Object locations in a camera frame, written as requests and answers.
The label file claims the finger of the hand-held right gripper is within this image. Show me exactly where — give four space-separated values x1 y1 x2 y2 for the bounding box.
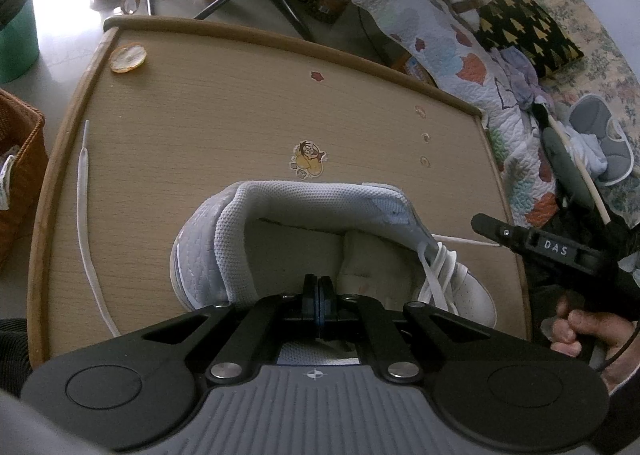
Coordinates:
471 212 535 257

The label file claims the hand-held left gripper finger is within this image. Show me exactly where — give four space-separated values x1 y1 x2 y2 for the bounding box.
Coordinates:
318 275 494 384
141 274 320 384

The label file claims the white sneaker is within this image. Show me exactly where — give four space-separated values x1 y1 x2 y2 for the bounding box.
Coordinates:
170 179 498 366

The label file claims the white shoelace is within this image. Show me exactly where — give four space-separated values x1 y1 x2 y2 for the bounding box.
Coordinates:
75 119 502 338

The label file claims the person's right hand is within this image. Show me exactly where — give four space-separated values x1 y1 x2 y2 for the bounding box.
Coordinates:
550 295 640 392

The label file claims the grey green cloth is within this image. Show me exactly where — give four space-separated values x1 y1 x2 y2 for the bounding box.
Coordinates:
541 128 601 216

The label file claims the white cloth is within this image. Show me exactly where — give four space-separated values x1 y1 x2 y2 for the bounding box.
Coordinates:
570 132 608 176

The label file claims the yellow cartoon sticker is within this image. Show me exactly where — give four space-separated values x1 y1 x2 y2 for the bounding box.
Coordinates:
289 140 326 178

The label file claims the grey slipper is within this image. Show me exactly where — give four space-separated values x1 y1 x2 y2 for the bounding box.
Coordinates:
567 94 635 185

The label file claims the lavender clothes pile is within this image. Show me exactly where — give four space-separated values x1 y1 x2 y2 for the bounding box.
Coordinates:
492 46 553 111

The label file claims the black gold tree pillow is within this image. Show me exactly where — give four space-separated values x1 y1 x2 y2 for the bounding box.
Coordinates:
472 0 585 81

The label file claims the heart patchwork quilt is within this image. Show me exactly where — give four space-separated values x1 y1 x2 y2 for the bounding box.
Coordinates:
352 0 558 228

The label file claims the person's dark clothing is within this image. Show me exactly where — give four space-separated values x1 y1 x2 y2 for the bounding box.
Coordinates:
0 317 31 388

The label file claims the wicker basket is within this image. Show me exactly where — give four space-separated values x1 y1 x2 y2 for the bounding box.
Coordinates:
0 89 47 271

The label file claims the white printed wrapper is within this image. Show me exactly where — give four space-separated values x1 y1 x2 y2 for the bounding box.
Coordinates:
0 155 16 211

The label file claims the green bin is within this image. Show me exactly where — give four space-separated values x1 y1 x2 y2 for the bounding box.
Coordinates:
0 0 41 83

